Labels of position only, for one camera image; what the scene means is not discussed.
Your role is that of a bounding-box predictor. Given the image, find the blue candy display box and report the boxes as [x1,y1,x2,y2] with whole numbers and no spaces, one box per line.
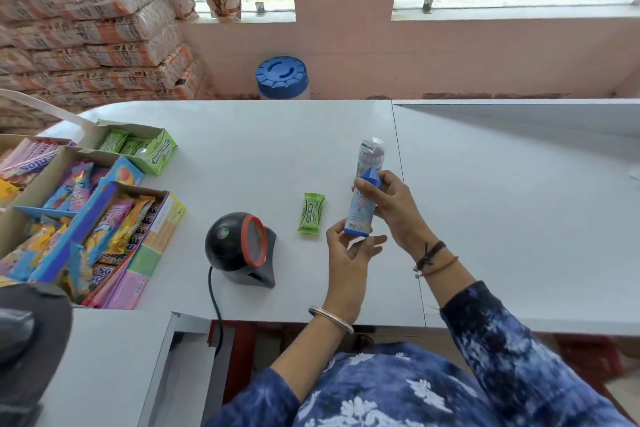
[14,145,147,223]

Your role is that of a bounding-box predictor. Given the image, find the person's left forearm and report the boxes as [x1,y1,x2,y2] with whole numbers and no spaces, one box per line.
[270,314,352,405]

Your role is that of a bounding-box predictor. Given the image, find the blue floral patterned garment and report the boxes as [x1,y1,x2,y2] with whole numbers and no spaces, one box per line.
[204,281,637,427]

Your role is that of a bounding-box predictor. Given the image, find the white blue capped bottle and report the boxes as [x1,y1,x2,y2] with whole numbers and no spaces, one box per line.
[343,137,387,238]

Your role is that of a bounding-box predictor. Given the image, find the brown thread bracelet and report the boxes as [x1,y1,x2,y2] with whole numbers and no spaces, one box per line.
[419,256,460,279]

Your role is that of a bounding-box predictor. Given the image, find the black thread bracelet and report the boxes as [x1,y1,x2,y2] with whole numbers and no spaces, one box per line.
[413,241,447,273]

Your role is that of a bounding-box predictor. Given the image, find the person's left hand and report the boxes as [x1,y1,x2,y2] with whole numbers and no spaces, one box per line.
[322,220,388,325]

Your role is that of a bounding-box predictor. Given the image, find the pink green candy display box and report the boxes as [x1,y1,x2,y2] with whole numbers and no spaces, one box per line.
[81,192,187,311]

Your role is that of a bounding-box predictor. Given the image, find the person's right forearm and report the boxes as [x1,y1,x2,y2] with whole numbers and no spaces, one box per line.
[421,257,477,313]

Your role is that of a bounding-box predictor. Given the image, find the white container with blue lid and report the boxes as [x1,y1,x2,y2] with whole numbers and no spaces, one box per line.
[255,56,310,100]

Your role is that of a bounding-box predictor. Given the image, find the person's right hand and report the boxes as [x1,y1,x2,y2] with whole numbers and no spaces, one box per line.
[353,170,442,263]

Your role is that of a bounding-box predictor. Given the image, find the silver bangle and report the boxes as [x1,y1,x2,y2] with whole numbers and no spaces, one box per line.
[308,306,355,335]

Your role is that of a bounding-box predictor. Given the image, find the stack of clear grain sacks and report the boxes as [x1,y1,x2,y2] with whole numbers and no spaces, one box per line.
[0,0,213,136]

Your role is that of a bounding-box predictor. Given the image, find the cardboard box of pink candy rolls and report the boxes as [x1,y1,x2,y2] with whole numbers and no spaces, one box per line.
[0,133,77,188]

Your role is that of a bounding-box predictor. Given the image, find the black scanner cable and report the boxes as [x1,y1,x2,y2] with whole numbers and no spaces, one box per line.
[207,266,225,358]

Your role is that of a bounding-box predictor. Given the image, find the green gum packet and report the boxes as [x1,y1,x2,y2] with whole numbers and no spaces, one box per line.
[297,192,327,235]

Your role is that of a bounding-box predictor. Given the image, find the white counter drawer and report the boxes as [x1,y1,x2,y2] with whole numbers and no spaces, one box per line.
[137,312,237,427]

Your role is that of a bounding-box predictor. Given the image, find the green gum packs in box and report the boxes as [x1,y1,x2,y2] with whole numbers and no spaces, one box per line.
[98,128,152,157]

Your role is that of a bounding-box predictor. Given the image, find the green cardboard gum box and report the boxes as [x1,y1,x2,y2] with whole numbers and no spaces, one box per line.
[79,119,179,176]

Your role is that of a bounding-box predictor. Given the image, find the white curved strap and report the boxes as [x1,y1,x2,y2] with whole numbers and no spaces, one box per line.
[0,88,97,131]

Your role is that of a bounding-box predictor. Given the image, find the black barcode scanner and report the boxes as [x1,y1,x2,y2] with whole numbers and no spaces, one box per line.
[204,211,278,289]

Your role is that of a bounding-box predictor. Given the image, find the blue box of mixed candies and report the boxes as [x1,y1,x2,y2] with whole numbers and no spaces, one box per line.
[0,180,171,303]

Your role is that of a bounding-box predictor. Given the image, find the red frame under counter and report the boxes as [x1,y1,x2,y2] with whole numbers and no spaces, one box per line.
[207,321,260,392]

